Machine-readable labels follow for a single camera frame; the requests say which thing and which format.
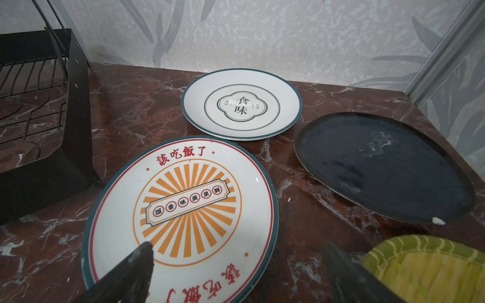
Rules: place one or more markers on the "black wire dish rack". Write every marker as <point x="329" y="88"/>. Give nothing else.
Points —
<point x="46" y="140"/>

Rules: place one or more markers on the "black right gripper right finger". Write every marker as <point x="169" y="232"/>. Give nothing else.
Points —
<point x="350" y="282"/>

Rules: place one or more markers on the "white plate green emblem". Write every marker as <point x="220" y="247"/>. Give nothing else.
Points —
<point x="241" y="104"/>

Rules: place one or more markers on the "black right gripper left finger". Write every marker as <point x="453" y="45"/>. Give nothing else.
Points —
<point x="129" y="281"/>

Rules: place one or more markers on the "green yellow woven plate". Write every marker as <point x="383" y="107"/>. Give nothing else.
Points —
<point x="420" y="268"/>

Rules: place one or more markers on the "dark blue oval plate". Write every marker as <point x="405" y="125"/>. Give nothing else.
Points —
<point x="385" y="166"/>

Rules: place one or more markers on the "right orange sunburst plate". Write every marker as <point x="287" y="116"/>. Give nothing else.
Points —
<point x="208" y="208"/>

